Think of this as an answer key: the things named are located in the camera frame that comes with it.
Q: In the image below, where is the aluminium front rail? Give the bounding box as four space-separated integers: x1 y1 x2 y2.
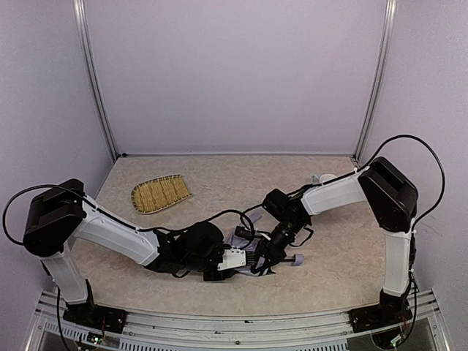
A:
20 290 450 350

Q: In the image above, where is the lilac umbrella with black lining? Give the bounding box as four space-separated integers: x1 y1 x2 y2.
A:
227 214 314 276

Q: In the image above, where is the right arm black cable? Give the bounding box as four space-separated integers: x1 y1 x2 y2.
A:
361 134 447 224

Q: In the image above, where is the aluminium corner post right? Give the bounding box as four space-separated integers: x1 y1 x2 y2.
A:
352 0 398 164

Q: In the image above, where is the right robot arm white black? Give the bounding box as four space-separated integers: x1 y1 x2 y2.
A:
252 158 416 312

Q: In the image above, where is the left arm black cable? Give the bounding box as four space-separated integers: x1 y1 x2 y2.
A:
1 184 88 246

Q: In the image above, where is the aluminium corner post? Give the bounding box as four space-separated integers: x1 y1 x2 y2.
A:
352 0 398 164
73 0 119 163

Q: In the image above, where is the woven bamboo tray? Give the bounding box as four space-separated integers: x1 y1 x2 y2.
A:
131 174 192 214

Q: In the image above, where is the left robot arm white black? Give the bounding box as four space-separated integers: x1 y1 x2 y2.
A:
23 179 246 305

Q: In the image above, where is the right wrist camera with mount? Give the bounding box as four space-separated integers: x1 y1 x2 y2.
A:
234 226 263 241

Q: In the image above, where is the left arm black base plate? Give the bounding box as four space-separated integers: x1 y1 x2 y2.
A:
63 303 127 334

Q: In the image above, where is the light blue plastic jug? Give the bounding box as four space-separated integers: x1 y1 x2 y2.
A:
312 173 337 185

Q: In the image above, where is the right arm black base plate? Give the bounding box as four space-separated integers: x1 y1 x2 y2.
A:
349 304 412 333

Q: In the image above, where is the aluminium corner post left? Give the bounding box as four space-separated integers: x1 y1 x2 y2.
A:
73 0 119 163

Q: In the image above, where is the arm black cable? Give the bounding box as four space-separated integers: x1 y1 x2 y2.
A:
361 134 447 224
1 184 88 246

